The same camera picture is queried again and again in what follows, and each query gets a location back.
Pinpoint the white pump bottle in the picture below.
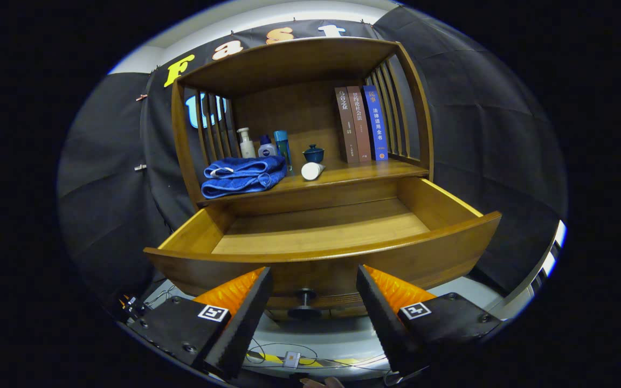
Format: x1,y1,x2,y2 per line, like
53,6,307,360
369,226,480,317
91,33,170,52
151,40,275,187
237,127,256,159

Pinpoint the blue book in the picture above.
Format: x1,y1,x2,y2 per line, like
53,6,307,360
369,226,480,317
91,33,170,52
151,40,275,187
362,85,389,162

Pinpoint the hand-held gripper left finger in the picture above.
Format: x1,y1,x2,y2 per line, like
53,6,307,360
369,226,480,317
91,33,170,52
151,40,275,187
127,267,274,380

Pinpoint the wooden cabinet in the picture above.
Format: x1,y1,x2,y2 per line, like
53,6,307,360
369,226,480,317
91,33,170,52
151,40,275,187
170,37,435,321

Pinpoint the yellow black floor tape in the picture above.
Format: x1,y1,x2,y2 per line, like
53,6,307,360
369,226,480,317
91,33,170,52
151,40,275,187
246,352,392,368

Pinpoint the teal slim bottle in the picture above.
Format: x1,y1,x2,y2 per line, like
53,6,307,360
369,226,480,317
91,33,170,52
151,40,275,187
274,130,293,174

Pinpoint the wooden drawer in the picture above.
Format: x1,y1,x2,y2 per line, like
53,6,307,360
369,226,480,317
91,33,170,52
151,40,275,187
143,177,502,320

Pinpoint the blue folded towel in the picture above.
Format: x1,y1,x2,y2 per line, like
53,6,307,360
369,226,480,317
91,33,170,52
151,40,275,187
201,156,288,199

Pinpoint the reddish brown book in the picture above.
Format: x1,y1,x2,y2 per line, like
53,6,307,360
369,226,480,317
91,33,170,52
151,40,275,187
347,86,372,163

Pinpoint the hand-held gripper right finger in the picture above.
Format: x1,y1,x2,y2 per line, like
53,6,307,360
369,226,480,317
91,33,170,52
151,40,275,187
356,264,502,375

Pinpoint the wooden countertop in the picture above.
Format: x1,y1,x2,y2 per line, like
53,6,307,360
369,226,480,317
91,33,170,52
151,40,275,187
197,159,430,205

